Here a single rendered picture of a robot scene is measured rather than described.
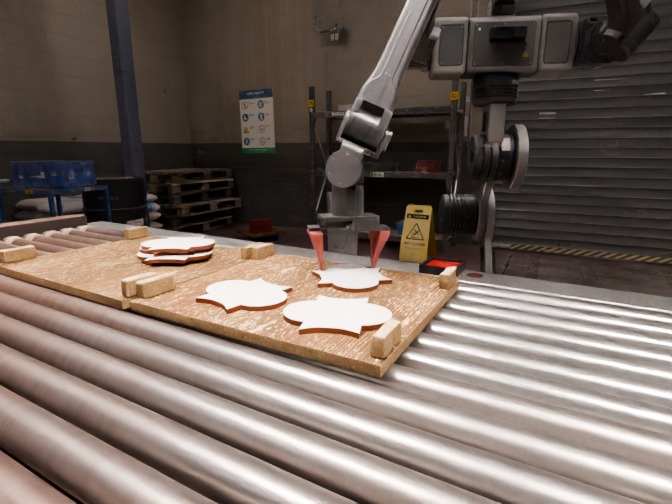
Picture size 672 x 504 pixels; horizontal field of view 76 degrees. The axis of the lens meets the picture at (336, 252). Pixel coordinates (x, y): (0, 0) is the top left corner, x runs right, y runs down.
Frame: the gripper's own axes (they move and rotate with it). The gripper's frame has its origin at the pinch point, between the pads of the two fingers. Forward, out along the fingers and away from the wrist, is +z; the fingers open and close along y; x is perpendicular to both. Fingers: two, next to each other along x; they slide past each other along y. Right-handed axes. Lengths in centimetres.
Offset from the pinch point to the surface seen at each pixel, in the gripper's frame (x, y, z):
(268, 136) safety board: 581, 2, -64
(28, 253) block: 21, -63, 0
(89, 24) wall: 543, -213, -194
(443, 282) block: -12.3, 13.2, 0.8
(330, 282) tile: -7.7, -4.5, 1.1
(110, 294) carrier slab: -5.1, -39.0, 1.9
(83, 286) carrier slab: 0.0, -44.8, 1.7
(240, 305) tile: -15.5, -18.7, 1.7
